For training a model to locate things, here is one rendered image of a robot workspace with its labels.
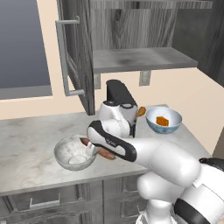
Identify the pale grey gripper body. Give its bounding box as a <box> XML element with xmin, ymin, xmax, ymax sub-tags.
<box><xmin>85</xmin><ymin>142</ymin><xmax>98</xmax><ymax>158</ymax></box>

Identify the grey marbled bowl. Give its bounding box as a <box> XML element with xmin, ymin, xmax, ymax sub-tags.
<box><xmin>53</xmin><ymin>134</ymin><xmax>98</xmax><ymax>172</ymax></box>

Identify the orange cheese wedge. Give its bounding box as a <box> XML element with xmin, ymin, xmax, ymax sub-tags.
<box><xmin>155</xmin><ymin>115</ymin><xmax>171</xmax><ymax>127</ymax></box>

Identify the blue and white bowl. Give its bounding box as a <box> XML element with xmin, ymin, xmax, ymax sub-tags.
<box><xmin>144</xmin><ymin>106</ymin><xmax>184</xmax><ymax>135</ymax></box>

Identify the grey wood drawer front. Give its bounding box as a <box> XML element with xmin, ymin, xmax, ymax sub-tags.
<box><xmin>0</xmin><ymin>181</ymin><xmax>104</xmax><ymax>224</ymax></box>

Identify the brown rounded object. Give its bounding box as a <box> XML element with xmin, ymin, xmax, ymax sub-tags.
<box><xmin>135</xmin><ymin>106</ymin><xmax>147</xmax><ymax>119</ymax></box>

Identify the black coffee machine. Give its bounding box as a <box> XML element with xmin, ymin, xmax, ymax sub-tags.
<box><xmin>105</xmin><ymin>79</ymin><xmax>138</xmax><ymax>138</ymax></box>

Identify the grey cupboard shelf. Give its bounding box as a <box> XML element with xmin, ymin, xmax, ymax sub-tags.
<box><xmin>92</xmin><ymin>46</ymin><xmax>200</xmax><ymax>74</ymax></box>

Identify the grey window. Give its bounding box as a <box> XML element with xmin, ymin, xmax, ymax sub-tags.
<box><xmin>0</xmin><ymin>0</ymin><xmax>53</xmax><ymax>101</ymax></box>

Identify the pale wall socket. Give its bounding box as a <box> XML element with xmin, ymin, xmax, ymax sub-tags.
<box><xmin>138</xmin><ymin>70</ymin><xmax>152</xmax><ymax>88</ymax></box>
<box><xmin>93</xmin><ymin>73</ymin><xmax>102</xmax><ymax>90</ymax></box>

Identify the grey drawer handle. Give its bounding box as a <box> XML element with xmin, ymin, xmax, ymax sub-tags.
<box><xmin>28</xmin><ymin>192</ymin><xmax>62</xmax><ymax>211</ymax></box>

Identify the grey cupboard door handle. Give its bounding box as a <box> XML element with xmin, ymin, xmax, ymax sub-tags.
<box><xmin>54</xmin><ymin>15</ymin><xmax>86</xmax><ymax>97</ymax></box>

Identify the grey wood wall cupboard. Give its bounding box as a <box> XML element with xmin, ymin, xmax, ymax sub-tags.
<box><xmin>87</xmin><ymin>0</ymin><xmax>214</xmax><ymax>74</ymax></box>

